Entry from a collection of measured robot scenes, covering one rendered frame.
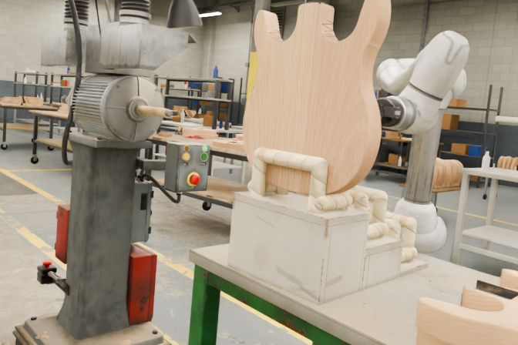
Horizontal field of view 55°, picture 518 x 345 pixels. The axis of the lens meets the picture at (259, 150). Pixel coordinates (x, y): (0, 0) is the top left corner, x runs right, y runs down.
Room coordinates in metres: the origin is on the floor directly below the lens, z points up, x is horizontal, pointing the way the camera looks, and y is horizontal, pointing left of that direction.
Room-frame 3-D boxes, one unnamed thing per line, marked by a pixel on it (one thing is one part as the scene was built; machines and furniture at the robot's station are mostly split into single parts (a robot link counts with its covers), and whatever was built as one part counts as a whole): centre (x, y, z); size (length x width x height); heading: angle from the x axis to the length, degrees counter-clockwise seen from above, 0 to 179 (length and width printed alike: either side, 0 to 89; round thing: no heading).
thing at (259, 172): (1.09, -0.01, 1.15); 0.03 x 0.03 x 0.09
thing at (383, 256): (1.18, -0.21, 0.98); 0.27 x 0.16 x 0.09; 46
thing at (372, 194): (1.21, -0.24, 1.12); 0.20 x 0.03 x 0.03; 45
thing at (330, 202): (1.00, -0.16, 1.12); 0.11 x 0.03 x 0.03; 136
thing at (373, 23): (0.97, -0.19, 1.49); 0.07 x 0.04 x 0.10; 45
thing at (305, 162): (1.04, -0.06, 1.20); 0.20 x 0.03 x 0.03; 45
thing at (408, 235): (1.26, -0.41, 0.99); 0.03 x 0.03 x 0.09
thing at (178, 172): (2.11, 0.36, 0.99); 0.24 x 0.21 x 0.26; 42
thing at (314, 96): (1.06, -0.09, 1.33); 0.35 x 0.04 x 0.40; 45
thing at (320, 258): (1.07, -0.10, 1.02); 0.27 x 0.15 x 0.17; 46
